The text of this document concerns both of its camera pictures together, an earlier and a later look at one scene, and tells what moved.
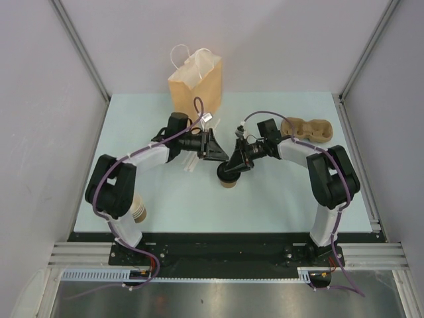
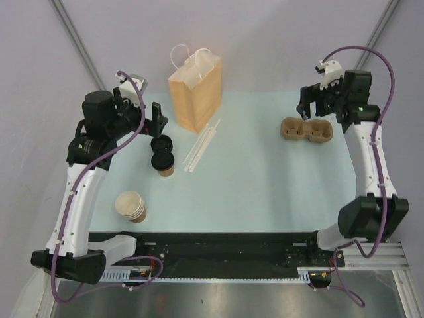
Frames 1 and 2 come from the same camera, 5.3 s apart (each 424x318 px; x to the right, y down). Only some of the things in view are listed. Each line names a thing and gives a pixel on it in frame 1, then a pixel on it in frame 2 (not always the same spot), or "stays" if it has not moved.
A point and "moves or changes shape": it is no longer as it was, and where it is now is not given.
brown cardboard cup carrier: [313, 130] stays
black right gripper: [242, 159] → [315, 93]
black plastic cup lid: [226, 176] moves or changes shape
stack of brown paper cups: [138, 209] stays
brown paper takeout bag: [201, 77] stays
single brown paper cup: [228, 185] → [167, 173]
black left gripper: [209, 149] → [153, 127]
